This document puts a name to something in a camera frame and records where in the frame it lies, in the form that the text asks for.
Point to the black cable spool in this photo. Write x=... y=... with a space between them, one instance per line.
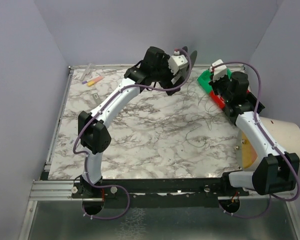
x=193 y=57

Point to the red plastic bin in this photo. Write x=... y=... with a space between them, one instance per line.
x=218 y=100

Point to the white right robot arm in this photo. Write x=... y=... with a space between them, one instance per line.
x=268 y=168

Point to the aluminium frame rail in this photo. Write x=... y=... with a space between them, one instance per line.
x=45 y=166

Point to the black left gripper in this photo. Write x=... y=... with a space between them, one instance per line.
x=181 y=75

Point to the clear plastic tube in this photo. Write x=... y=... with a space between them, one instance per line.
x=86 y=71

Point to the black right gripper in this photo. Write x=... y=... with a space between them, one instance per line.
x=217 y=85

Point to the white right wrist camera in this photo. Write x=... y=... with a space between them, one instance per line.
x=218 y=70

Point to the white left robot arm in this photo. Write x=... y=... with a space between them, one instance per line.
x=93 y=126

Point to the green plastic bin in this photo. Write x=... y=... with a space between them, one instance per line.
x=204 y=80

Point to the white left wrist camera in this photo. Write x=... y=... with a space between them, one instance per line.
x=177 y=61

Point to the large white cylinder bucket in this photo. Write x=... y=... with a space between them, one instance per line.
x=287 y=134

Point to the black plastic bin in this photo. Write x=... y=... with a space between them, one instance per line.
x=238 y=105

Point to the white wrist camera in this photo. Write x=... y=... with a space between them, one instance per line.
x=218 y=70
x=177 y=61

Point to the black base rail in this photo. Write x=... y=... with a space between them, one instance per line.
x=156 y=193

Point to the purple yellow pink markers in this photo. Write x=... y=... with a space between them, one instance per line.
x=93 y=81

